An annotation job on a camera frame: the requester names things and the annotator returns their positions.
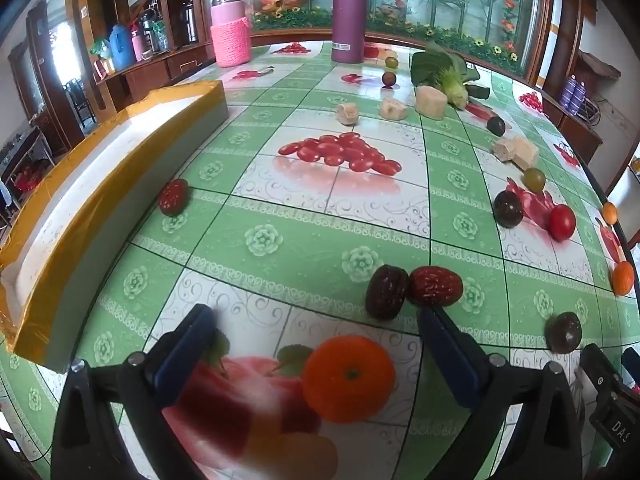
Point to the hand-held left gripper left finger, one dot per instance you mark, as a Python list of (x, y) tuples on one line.
[(186, 355)]

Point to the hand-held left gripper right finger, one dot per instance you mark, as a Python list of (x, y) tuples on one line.
[(450, 357)]

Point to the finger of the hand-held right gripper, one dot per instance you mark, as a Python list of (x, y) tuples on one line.
[(631, 367), (597, 370)]

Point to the dark maroon jujube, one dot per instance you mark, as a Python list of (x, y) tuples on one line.
[(386, 292)]

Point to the orange tangerine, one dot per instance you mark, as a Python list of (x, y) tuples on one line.
[(347, 380)]

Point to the small orange kumquat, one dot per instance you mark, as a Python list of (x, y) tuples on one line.
[(609, 212)]

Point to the dark purple plum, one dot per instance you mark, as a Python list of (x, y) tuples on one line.
[(508, 208), (565, 332)]

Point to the yellow-taped white foam box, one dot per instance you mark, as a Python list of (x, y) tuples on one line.
[(90, 200)]

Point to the red jujube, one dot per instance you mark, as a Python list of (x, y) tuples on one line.
[(436, 286), (174, 196)]

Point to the red cherry tomato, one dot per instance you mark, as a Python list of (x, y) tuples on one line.
[(561, 221)]

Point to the green fruit-print tablecloth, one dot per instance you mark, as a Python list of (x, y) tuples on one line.
[(300, 240)]

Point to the small dark plum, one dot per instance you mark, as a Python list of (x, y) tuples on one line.
[(496, 126)]

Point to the red object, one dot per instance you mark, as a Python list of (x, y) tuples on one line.
[(27, 178)]

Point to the wooden side cabinet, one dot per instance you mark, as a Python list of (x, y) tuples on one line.
[(575, 127)]

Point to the medium tan cork block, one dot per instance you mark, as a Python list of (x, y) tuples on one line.
[(395, 109)]

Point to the large tan cork block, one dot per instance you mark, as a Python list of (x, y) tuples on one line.
[(431, 101)]

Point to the dark wooden chair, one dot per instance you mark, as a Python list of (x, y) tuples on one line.
[(80, 102)]

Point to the green bok choy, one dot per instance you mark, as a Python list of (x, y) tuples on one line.
[(442, 77)]

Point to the brown-red grape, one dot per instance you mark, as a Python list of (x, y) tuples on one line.
[(389, 78)]

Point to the wooden sideboard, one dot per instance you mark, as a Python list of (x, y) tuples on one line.
[(175, 62)]

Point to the green olive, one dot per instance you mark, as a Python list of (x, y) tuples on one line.
[(391, 62)]

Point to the small pink bottle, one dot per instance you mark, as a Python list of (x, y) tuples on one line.
[(137, 46)]

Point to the blue plastic jug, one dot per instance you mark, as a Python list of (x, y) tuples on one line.
[(120, 47)]

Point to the green plastic bag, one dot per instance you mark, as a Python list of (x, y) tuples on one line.
[(100, 49)]

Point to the pink knit-sleeved bottle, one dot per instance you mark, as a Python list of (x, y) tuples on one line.
[(229, 35)]

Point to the steel thermos flask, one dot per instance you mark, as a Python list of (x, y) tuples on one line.
[(148, 32)]

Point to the purple thermos bottle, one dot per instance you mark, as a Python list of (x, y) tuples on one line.
[(350, 12)]

